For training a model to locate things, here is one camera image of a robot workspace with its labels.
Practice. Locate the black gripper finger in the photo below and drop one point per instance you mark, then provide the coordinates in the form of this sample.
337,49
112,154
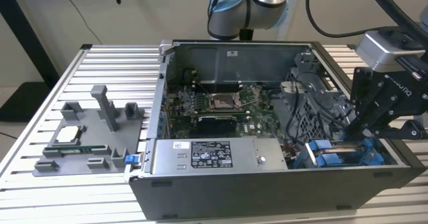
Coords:
370,101
410,131

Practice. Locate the silver CPU chip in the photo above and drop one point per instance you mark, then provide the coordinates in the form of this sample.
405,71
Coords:
67,135

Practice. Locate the open black PC case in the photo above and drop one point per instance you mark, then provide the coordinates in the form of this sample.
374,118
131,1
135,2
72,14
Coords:
254,194

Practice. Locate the gray parts rack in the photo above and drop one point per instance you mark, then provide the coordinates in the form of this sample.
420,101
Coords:
100,138

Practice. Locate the CPU socket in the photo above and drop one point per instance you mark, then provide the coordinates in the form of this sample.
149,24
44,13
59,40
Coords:
222,101

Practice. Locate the black flat base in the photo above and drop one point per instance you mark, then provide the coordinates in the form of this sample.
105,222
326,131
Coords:
22,101

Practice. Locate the black upright post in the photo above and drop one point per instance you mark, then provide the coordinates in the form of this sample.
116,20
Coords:
22,31

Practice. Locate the blue case latch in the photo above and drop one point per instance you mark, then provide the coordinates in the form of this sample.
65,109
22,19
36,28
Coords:
131,159

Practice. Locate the green RAM stick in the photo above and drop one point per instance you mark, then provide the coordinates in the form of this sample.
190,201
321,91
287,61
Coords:
84,149

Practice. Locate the gray plastic bracket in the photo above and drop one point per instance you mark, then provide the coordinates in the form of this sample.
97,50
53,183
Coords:
305,58

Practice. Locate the silver power supply unit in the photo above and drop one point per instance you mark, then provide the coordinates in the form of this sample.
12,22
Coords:
243,156

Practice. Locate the white sticker label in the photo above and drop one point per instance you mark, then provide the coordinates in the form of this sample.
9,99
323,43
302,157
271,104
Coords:
231,53

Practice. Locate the hard disk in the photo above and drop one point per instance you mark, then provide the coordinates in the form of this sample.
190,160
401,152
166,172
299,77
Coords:
318,145

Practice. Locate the blue carrier with disk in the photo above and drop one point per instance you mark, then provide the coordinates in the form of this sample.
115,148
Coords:
329,160

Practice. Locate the gray metal disk bay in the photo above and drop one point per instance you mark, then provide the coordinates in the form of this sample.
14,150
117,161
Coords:
307,118

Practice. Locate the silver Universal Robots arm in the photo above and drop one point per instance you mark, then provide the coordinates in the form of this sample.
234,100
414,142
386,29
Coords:
230,18

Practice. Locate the black RAM slot bank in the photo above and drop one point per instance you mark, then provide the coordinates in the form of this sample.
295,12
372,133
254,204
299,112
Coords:
216,86

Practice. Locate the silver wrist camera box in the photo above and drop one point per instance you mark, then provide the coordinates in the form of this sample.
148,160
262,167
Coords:
381,51

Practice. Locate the green motherboard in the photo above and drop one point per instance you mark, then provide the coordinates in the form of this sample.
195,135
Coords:
260,123

